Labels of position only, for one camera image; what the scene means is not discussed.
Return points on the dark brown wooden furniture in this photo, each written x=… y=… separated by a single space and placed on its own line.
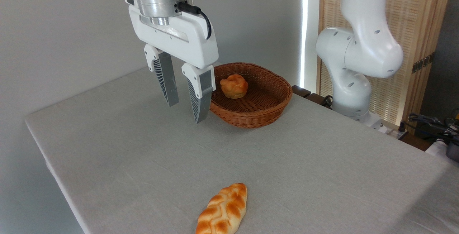
x=301 y=91

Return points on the long braided bread loaf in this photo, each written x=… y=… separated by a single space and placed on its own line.
x=224 y=210

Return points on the black screen hinge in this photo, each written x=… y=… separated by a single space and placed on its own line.
x=423 y=63

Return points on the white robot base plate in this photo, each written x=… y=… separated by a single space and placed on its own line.
x=376 y=122

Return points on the round golden bread bun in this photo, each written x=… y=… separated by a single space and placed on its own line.
x=233 y=86

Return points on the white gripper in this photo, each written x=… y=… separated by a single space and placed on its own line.
x=195 y=42

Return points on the grey linen tablecloth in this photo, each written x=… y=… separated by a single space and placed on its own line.
x=143 y=155

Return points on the brown woven wicker basket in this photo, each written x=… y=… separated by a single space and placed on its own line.
x=265 y=108

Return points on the light wooden slatted screen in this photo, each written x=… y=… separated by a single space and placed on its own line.
x=416 y=12

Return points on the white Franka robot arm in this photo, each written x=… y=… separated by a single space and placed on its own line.
x=362 y=47

